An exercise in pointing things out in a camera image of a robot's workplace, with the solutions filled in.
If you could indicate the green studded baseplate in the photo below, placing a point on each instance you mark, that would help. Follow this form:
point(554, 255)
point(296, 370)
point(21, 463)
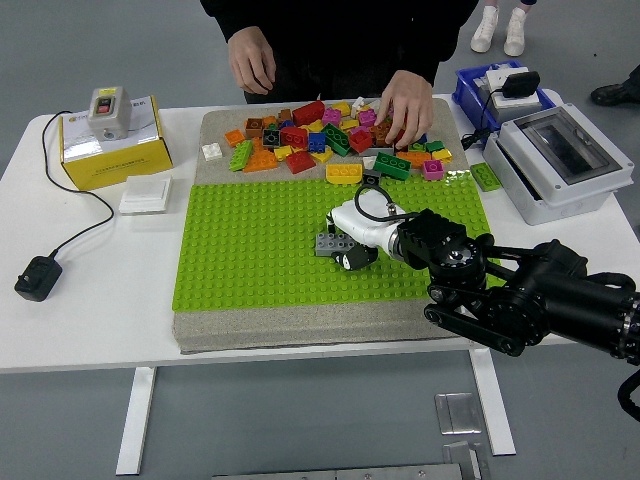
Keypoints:
point(250, 240)

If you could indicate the dark green long brick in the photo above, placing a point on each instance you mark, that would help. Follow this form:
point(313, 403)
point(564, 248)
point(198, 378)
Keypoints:
point(336, 138)
point(393, 165)

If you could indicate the metal floor bracket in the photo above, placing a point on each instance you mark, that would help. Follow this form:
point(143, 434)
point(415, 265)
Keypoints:
point(465, 460)

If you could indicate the brown orange brick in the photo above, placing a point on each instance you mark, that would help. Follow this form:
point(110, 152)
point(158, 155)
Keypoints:
point(380, 134)

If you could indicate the shiny gold brick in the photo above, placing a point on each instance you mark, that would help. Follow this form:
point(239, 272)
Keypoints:
point(442, 155)

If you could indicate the grey flat brick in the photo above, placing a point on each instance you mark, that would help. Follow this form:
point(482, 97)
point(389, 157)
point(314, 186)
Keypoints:
point(377, 150)

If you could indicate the yellow small brick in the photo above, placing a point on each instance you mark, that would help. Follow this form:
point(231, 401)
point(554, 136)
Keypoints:
point(283, 152)

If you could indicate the white socket block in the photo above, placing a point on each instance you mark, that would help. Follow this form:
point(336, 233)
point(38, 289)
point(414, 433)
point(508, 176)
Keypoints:
point(515, 104)

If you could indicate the blue brick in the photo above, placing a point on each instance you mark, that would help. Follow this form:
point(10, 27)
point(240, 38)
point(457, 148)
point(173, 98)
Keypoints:
point(316, 142)

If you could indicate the white flat tile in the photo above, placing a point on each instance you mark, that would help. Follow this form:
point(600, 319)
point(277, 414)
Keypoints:
point(369, 106)

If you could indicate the robot right hand white shell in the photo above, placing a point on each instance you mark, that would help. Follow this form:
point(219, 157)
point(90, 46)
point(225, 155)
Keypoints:
point(365, 220)

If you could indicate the black charger plug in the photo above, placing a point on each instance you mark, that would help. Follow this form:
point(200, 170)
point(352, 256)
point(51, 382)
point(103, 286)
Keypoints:
point(522, 84)

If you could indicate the red long brick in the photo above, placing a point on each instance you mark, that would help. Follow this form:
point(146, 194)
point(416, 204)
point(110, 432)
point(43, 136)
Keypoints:
point(308, 113)

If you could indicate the person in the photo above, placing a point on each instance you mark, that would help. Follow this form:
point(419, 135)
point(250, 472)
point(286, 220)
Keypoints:
point(612, 92)
point(485, 30)
point(350, 40)

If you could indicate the metal floor rail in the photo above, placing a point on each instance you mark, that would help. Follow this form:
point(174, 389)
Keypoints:
point(340, 472)

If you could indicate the person's right hand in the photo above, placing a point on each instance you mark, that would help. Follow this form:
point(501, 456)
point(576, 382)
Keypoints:
point(252, 60)

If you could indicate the grey enclosure with clear lid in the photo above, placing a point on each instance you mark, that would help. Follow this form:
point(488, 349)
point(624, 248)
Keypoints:
point(575, 200)

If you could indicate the white table leg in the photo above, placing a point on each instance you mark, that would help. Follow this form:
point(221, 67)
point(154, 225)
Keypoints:
point(135, 425)
point(492, 400)

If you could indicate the black power adapter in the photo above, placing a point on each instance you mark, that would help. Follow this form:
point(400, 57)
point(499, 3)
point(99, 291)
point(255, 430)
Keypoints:
point(37, 279)

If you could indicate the orange large brick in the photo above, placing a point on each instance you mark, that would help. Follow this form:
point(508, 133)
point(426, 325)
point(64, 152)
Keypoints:
point(261, 161)

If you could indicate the metal floor plate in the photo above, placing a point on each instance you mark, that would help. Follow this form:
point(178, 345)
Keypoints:
point(457, 414)

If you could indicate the black small brick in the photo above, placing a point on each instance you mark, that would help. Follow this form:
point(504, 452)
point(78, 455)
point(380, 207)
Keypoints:
point(371, 179)

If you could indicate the orange long brick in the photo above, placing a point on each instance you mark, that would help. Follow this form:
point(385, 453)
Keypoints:
point(414, 158)

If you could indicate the grey push-button switch box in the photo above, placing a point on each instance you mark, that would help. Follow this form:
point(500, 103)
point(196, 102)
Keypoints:
point(109, 112)

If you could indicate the green small brick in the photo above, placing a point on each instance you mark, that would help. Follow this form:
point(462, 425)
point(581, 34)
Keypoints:
point(435, 146)

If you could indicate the orange small brick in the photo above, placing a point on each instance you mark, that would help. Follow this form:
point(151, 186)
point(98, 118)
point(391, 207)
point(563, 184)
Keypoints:
point(233, 137)
point(269, 121)

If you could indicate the grey building brick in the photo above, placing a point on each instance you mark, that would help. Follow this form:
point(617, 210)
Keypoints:
point(327, 245)

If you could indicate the yellow long brick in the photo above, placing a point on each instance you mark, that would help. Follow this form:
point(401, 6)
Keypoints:
point(344, 173)

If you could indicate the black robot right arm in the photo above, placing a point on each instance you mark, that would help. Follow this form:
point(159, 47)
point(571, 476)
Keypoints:
point(550, 300)

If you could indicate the person's left hand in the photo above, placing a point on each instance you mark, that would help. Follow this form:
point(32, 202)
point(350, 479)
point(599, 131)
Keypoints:
point(410, 102)

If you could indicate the brown small brick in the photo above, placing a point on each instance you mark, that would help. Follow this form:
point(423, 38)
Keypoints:
point(285, 115)

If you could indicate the white small brick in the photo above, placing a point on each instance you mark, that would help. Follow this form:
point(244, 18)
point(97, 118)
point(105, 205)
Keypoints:
point(369, 162)
point(358, 106)
point(211, 151)

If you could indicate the white wall switch plate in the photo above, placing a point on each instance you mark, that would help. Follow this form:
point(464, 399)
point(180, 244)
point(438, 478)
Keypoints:
point(145, 195)

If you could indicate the blue plastic bin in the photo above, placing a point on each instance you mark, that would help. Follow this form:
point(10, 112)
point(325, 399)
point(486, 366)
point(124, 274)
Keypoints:
point(467, 87)

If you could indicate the grey-brown foam mat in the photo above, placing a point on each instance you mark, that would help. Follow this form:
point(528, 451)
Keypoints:
point(300, 327)

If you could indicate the yellow cardboard box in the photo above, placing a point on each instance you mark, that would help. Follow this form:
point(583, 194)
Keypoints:
point(120, 165)

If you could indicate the lime green long brick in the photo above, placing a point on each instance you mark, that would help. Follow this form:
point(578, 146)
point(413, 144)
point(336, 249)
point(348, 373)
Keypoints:
point(240, 155)

